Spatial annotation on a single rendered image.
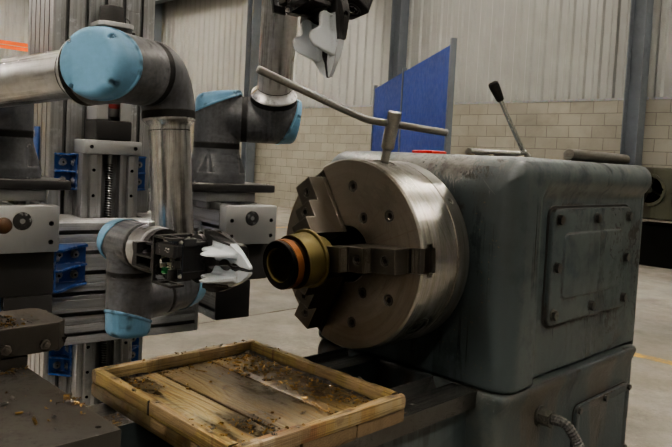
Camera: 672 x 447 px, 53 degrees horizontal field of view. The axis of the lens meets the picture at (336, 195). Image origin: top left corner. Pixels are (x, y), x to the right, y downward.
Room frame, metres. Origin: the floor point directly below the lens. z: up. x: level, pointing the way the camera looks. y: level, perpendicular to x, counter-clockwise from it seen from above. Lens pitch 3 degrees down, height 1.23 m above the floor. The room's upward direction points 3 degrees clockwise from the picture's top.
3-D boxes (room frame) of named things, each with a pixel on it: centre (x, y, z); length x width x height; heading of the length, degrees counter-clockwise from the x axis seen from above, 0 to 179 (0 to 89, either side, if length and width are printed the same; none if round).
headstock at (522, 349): (1.45, -0.33, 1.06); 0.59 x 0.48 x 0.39; 135
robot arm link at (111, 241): (1.13, 0.34, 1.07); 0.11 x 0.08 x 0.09; 45
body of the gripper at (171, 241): (1.01, 0.23, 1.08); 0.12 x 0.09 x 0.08; 45
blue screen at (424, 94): (8.04, -0.73, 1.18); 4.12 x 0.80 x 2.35; 7
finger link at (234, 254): (0.94, 0.16, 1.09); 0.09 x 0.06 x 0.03; 45
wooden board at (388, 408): (0.97, 0.12, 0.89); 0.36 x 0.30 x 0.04; 45
